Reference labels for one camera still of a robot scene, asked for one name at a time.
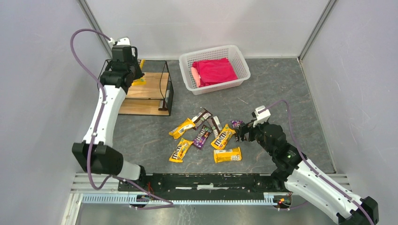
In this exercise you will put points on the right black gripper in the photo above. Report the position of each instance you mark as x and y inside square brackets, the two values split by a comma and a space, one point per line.
[248, 132]

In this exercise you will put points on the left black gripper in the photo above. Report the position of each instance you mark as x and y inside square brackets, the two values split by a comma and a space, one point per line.
[137, 72]

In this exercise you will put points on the yellow candy bag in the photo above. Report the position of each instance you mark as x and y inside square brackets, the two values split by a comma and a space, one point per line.
[141, 81]
[233, 154]
[181, 129]

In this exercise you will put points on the purple brown M&M bag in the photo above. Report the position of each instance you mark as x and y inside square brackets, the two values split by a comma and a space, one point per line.
[236, 123]

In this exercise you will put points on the yellow M&M bag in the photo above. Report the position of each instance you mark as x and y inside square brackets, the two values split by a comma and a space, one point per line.
[180, 151]
[220, 142]

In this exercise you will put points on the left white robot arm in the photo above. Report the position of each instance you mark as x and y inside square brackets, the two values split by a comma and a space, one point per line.
[95, 153]

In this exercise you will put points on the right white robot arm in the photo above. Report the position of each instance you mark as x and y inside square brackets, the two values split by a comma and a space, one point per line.
[299, 175]

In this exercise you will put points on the brown candy bag middle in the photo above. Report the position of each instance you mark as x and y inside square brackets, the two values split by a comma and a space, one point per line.
[215, 125]

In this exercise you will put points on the brown candy bag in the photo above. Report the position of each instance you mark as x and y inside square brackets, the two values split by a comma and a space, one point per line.
[200, 117]
[215, 125]

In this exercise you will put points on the brown candy bag top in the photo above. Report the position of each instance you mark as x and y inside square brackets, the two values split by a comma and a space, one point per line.
[200, 117]

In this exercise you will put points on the brown candy bag lower shelf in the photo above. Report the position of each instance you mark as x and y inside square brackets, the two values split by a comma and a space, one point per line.
[162, 106]

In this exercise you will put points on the purple candy bag centre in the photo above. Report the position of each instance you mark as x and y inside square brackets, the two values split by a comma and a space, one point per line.
[202, 137]

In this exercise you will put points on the white plastic basket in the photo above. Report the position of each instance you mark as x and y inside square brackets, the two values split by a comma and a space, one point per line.
[231, 52]

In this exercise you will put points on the pink folded cloth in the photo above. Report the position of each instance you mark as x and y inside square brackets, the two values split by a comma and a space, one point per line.
[211, 72]

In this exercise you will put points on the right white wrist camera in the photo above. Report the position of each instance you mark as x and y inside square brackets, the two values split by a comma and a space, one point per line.
[261, 115]

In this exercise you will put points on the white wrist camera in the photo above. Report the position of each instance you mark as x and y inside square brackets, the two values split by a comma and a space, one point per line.
[121, 41]
[261, 115]

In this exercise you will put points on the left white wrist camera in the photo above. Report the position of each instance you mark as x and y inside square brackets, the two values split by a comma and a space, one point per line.
[121, 41]

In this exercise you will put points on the black wire wooden shelf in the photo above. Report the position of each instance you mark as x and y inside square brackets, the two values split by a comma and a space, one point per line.
[146, 90]

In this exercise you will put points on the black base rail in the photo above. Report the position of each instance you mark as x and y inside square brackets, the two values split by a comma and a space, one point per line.
[211, 186]

